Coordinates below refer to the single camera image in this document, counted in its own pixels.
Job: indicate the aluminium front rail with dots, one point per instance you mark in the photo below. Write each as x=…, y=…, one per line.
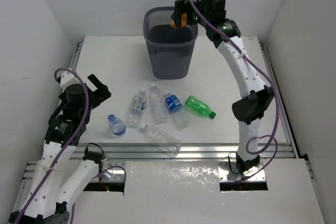
x=116, y=156

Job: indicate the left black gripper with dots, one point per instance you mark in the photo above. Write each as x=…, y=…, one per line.
x=99, y=92

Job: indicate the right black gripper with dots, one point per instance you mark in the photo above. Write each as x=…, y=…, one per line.
x=181, y=6

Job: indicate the clear crinkled water bottle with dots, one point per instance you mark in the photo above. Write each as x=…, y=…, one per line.
x=157, y=105

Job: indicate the grey mesh waste bin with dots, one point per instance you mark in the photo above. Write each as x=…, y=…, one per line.
x=170, y=50

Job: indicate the clear bottle near table edge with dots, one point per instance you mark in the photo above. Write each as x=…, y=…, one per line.
x=164, y=140

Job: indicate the white label water bottle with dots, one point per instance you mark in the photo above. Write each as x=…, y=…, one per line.
x=136, y=109

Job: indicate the orange juice bottle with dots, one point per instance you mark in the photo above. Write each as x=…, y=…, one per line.
x=182, y=20

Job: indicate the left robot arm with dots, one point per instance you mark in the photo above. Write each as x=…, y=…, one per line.
x=49, y=200

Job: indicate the blue label water bottle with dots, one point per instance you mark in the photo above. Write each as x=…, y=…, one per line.
x=176, y=111

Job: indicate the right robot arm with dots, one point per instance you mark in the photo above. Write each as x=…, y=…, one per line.
x=256, y=96

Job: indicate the green plastic bottle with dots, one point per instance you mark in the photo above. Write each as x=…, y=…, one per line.
x=199, y=108

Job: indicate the small blue cap bottle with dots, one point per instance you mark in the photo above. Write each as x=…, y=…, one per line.
x=116, y=125

